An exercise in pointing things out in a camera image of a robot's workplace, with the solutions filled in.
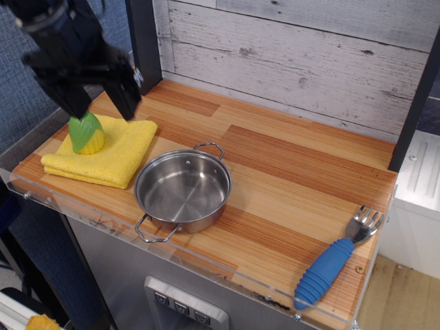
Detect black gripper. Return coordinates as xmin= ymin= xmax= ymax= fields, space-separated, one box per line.
xmin=13 ymin=1 xmax=142 ymax=120

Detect silver steel pot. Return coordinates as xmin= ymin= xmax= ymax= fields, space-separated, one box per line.
xmin=133 ymin=142 xmax=232 ymax=243

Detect folded yellow cloth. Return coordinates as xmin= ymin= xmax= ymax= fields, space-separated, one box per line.
xmin=41 ymin=115 xmax=157 ymax=189

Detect toy corn cob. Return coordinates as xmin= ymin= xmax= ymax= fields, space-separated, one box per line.
xmin=69 ymin=111 xmax=104 ymax=153

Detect clear acrylic front guard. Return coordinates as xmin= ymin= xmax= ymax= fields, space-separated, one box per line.
xmin=1 ymin=163 xmax=395 ymax=329

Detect silver button control panel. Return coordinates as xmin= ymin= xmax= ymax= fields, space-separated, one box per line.
xmin=144 ymin=276 xmax=230 ymax=329

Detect yellow object bottom left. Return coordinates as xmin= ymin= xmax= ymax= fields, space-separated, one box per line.
xmin=25 ymin=314 xmax=61 ymax=330

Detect white box at right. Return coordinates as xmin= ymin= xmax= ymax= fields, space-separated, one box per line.
xmin=378 ymin=131 xmax=439 ymax=278

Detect black left upright post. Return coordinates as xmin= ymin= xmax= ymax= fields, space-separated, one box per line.
xmin=125 ymin=0 xmax=162 ymax=96

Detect black upright post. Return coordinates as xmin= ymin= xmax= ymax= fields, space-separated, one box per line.
xmin=125 ymin=0 xmax=162 ymax=96
xmin=388 ymin=32 xmax=439 ymax=173

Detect blue handled fork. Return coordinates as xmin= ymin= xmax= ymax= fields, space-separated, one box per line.
xmin=294 ymin=206 xmax=385 ymax=311

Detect black right upright post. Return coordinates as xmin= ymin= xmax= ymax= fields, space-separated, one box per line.
xmin=388 ymin=32 xmax=439 ymax=173

